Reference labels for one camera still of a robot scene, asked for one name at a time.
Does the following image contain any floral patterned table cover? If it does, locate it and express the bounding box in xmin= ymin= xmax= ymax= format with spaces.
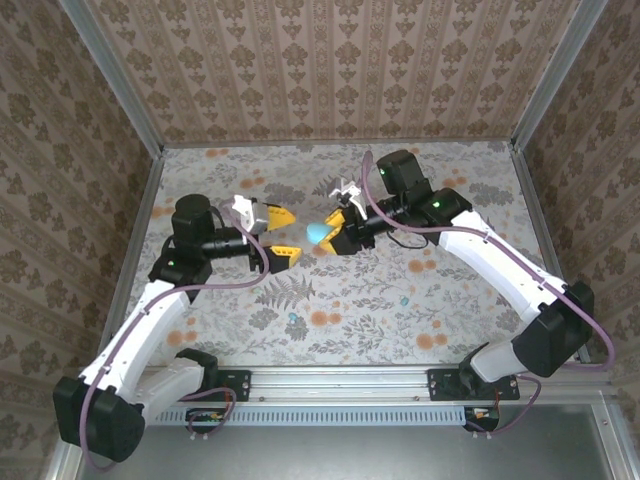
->
xmin=102 ymin=140 xmax=581 ymax=369

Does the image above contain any small black electronics board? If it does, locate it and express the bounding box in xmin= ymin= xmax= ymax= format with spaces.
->
xmin=185 ymin=407 xmax=226 ymax=426
xmin=464 ymin=405 xmax=501 ymax=426

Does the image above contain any aluminium side rail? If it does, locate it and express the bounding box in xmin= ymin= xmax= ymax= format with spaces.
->
xmin=97 ymin=149 xmax=166 ymax=356
xmin=509 ymin=147 xmax=591 ymax=364

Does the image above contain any aluminium back rail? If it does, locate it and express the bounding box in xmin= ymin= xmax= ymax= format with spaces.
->
xmin=162 ymin=138 xmax=516 ymax=150

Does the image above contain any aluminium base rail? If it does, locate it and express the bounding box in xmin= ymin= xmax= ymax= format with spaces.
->
xmin=79 ymin=364 xmax=614 ymax=405

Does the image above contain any aluminium frame post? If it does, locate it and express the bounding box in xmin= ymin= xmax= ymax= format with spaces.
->
xmin=58 ymin=0 xmax=166 ymax=159
xmin=509 ymin=0 xmax=611 ymax=154

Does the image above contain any white slotted cable duct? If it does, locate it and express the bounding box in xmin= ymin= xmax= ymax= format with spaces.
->
xmin=154 ymin=404 xmax=474 ymax=427

